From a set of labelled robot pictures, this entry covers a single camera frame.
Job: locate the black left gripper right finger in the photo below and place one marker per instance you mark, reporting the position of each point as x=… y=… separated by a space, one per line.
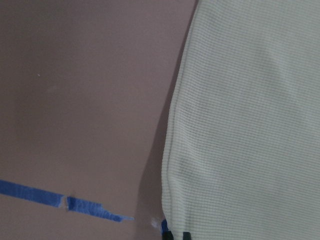
x=186 y=236

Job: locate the olive green long-sleeve shirt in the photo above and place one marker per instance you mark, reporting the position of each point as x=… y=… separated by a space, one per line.
x=242 y=151

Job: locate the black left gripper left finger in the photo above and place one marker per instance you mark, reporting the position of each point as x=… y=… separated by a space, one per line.
x=167 y=235

